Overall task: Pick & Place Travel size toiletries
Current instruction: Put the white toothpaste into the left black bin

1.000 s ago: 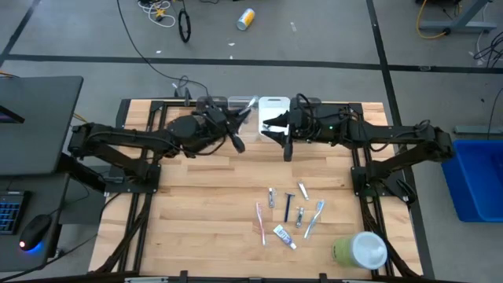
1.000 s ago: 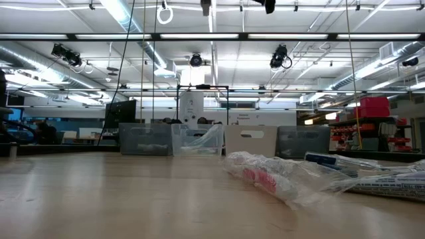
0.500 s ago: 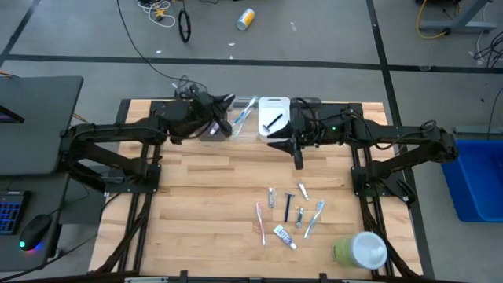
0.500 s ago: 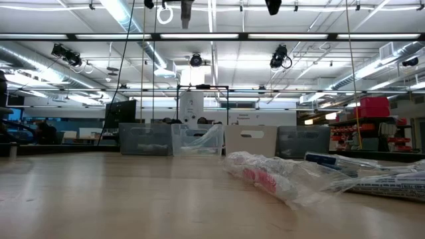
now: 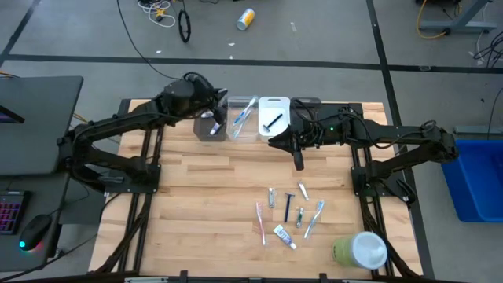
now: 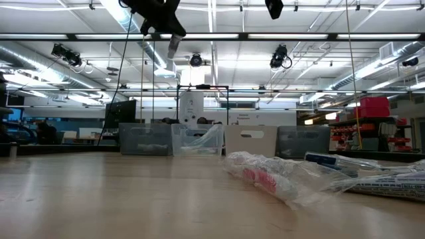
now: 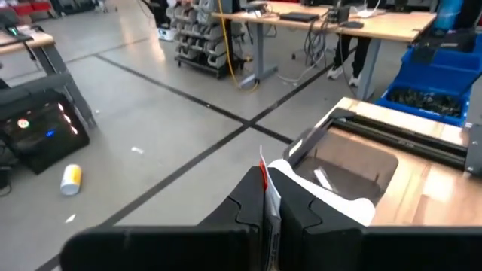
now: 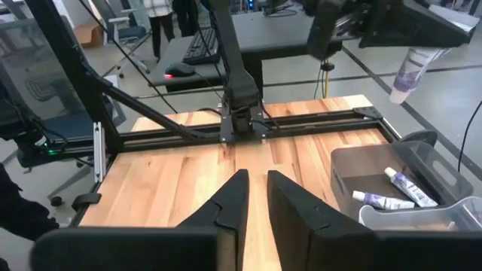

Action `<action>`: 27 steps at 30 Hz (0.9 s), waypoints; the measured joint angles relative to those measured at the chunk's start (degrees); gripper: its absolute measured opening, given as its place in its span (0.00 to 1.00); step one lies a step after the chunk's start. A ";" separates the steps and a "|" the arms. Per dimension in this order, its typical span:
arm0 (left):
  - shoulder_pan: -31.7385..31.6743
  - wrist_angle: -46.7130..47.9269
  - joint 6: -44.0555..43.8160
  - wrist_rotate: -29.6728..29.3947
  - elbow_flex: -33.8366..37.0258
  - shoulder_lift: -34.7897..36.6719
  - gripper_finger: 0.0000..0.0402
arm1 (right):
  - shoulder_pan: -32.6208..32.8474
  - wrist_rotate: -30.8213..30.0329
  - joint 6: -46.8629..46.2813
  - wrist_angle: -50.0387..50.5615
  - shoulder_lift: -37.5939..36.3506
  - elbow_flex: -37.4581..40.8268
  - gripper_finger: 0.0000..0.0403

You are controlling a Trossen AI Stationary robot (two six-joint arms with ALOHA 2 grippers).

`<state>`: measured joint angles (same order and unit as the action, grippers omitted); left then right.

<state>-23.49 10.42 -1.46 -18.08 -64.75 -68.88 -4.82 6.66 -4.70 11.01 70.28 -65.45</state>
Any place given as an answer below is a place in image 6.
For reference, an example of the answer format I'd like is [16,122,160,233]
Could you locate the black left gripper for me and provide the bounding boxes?
[119,0,187,38]

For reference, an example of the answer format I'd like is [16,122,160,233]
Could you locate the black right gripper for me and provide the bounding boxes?
[264,0,285,21]

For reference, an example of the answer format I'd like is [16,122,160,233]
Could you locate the blue white bagged toothbrush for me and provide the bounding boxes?
[185,124,224,154]

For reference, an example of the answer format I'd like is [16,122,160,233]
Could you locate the dark blue disposable razor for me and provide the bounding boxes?
[302,151,363,179]

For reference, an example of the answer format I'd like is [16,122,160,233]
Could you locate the pink bagged toothbrush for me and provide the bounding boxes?
[224,151,353,210]

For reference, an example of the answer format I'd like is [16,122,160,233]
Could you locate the overhead LED light bar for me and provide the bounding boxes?
[0,32,425,42]

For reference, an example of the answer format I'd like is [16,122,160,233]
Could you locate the white pillar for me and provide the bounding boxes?
[179,68,205,129]

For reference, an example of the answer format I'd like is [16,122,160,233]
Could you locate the black monitor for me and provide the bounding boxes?
[104,99,137,129]

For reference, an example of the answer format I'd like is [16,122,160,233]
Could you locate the clear plastic bin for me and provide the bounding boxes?
[171,123,225,157]

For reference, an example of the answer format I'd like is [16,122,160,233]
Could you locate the smoky translucent plastic bin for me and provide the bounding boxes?
[118,122,173,156]

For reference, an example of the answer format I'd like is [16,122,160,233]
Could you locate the white plastic bin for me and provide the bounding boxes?
[224,125,278,159]

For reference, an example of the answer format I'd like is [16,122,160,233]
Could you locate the dark grey plastic bin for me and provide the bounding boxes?
[275,125,332,159]

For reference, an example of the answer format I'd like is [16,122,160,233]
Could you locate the black shelf rack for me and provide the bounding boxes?
[327,116,415,154]

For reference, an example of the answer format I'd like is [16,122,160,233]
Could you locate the red storage bins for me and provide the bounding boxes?
[353,96,391,119]

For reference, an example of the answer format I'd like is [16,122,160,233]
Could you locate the printed white flat package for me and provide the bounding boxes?
[345,171,425,202]

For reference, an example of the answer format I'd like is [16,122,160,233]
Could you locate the silver ventilation duct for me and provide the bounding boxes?
[99,0,177,79]
[0,42,110,100]
[331,41,425,91]

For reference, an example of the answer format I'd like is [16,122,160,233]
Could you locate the black ceiling camera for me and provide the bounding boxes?
[50,42,83,68]
[400,56,420,68]
[269,44,294,72]
[189,52,204,68]

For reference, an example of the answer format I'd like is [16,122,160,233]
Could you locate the black hanging cable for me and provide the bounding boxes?
[97,9,133,147]

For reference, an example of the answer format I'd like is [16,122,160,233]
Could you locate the black frame stand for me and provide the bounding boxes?
[175,84,230,126]

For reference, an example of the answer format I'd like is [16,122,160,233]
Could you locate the yellow hanging cable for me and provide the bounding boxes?
[345,0,363,150]

